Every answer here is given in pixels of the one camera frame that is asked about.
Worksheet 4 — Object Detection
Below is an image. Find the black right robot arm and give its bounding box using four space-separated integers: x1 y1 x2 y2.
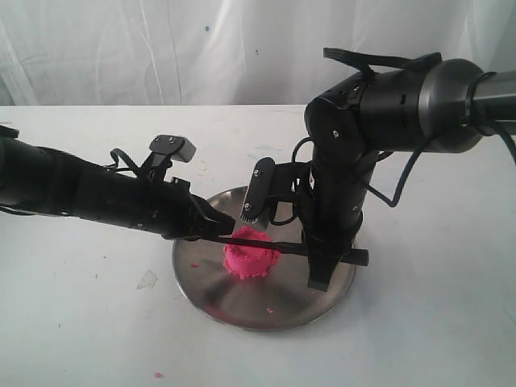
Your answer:
300 48 515 291

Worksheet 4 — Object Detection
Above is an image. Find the white backdrop curtain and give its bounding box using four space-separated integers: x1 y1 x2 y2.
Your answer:
1 1 515 106

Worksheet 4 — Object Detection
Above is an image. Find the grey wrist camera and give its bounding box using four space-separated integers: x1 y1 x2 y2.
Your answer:
240 157 275 229
149 135 197 163

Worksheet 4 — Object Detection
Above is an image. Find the pink play dough lump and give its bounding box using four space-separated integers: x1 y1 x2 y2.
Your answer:
223 226 281 280

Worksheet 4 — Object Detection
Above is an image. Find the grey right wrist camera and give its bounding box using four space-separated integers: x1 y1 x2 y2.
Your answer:
240 157 275 229

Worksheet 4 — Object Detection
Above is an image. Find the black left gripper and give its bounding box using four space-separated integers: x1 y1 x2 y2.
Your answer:
132 177 235 239

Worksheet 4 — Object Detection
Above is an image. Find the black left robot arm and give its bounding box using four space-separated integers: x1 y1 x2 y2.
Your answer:
1 127 235 239

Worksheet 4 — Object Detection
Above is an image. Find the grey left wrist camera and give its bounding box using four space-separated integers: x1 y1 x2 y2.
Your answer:
149 135 197 163

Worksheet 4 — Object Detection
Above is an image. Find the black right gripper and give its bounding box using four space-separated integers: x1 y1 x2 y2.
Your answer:
306 189 363 291

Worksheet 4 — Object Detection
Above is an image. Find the black knife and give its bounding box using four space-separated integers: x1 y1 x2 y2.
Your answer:
206 236 369 266

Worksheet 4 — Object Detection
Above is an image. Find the round steel plate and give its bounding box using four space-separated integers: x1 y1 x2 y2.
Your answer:
172 184 358 332

